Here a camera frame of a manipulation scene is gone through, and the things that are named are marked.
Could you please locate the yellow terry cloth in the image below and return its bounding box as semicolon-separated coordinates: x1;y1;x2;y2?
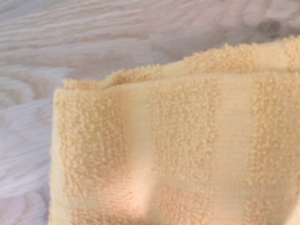
49;35;300;225

